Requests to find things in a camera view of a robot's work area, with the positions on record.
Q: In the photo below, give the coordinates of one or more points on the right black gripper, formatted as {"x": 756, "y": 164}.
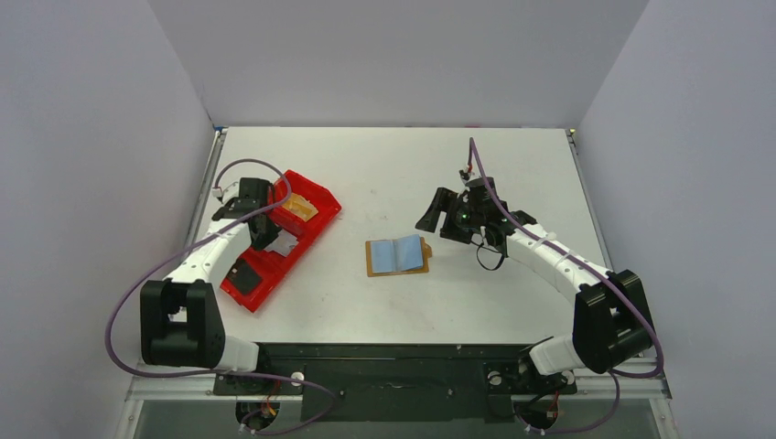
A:
{"x": 452, "y": 217}

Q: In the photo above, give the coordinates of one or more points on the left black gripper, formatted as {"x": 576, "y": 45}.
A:
{"x": 271, "y": 235}

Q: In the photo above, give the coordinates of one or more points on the silver visa credit card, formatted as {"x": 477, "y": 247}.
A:
{"x": 283, "y": 244}

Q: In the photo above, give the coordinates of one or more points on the yellow leather card holder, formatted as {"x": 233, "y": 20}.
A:
{"x": 407, "y": 255}

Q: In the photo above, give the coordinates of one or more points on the black card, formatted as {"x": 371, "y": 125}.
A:
{"x": 244, "y": 278}

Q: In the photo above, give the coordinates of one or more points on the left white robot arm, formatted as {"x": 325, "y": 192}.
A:
{"x": 181, "y": 323}

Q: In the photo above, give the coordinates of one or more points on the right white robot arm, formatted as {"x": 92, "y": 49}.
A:
{"x": 611, "y": 319}

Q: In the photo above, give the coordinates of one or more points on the gold card in tray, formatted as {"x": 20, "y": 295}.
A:
{"x": 300, "y": 207}

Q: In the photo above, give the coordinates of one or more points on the red plastic compartment tray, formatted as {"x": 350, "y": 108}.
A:
{"x": 271, "y": 266}

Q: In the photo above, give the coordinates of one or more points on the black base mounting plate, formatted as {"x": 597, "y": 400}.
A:
{"x": 276, "y": 357}

